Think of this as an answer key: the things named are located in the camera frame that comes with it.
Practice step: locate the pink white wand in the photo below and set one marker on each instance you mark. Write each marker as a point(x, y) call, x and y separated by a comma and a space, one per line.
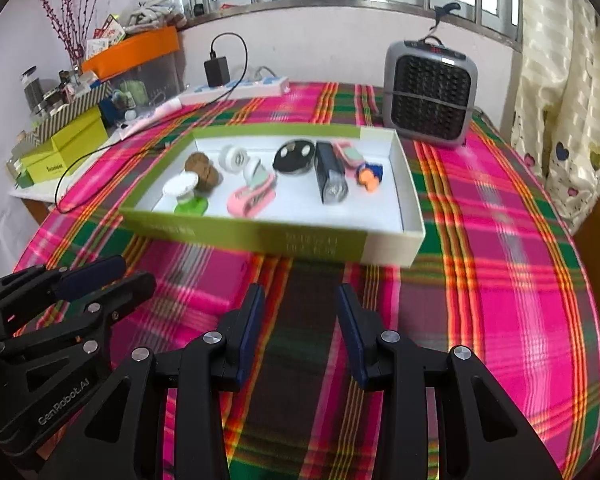
point(150, 116)

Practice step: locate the grey white striped box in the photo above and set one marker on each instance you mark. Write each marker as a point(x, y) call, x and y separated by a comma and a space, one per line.
point(80, 105)

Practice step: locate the purple flower branches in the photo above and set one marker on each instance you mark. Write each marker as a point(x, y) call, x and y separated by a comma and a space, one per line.
point(62, 30)

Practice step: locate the cream curtain with hearts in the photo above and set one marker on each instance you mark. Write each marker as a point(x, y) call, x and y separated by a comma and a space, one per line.
point(555, 85)

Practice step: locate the black round disc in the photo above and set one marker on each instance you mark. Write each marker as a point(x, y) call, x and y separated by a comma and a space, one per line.
point(292, 160)

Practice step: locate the white power strip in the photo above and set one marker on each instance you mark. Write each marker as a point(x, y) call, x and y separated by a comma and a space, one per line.
point(240, 87)

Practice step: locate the black hook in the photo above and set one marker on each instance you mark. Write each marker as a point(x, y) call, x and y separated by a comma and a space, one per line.
point(447, 8)

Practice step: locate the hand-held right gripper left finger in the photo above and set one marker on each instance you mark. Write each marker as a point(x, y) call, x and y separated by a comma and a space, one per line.
point(250, 330)

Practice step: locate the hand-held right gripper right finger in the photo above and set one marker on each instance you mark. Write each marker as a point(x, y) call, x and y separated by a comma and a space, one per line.
point(352, 335)

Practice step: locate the green round piece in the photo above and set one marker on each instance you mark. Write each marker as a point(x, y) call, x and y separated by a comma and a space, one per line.
point(192, 206)

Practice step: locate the yellow-green shoe box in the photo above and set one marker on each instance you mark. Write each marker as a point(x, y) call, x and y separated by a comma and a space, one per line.
point(65, 152)

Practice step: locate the black charger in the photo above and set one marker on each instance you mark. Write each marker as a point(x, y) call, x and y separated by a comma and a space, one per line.
point(216, 72)

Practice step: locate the pink clip green pads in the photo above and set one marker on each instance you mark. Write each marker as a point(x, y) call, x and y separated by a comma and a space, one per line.
point(250, 202)
point(350, 156)

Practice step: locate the clear bin orange lid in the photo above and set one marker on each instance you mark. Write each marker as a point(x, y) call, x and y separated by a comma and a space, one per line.
point(135, 47)

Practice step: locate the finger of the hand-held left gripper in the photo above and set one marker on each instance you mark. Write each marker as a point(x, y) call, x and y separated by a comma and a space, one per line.
point(130, 292)
point(90, 277)

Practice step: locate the orange blue toy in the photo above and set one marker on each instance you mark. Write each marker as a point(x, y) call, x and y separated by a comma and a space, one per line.
point(366, 180)

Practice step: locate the white round jar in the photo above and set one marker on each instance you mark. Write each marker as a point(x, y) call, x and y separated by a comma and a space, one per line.
point(232, 158)

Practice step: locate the small white round gadget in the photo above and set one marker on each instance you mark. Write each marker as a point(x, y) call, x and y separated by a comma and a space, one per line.
point(131, 114)

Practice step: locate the dark blue box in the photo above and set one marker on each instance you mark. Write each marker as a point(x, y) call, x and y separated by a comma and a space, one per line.
point(109, 110)

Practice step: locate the green white cardboard box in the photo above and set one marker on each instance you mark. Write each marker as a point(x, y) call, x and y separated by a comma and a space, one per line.
point(290, 245)

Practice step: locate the black rectangular device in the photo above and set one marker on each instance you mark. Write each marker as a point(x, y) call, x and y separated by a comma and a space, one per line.
point(327, 170)

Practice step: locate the plaid tablecloth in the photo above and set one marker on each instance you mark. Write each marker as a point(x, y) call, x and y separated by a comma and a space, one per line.
point(505, 260)

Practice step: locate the pile of white gloves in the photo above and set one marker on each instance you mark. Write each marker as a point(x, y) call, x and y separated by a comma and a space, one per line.
point(152, 7)

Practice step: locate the small green box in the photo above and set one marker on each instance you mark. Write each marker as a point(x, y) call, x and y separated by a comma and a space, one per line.
point(24, 180)

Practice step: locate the grey fan heater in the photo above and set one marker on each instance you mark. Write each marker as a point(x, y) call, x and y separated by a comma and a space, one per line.
point(425, 95)

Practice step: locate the white round disc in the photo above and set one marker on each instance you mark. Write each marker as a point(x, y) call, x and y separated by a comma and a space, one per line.
point(180, 184)

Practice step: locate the printed paper packets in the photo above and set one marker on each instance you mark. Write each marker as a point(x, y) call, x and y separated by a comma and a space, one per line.
point(105, 35)

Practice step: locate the glass jar black lid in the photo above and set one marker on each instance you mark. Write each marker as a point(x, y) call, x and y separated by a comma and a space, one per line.
point(32, 90)

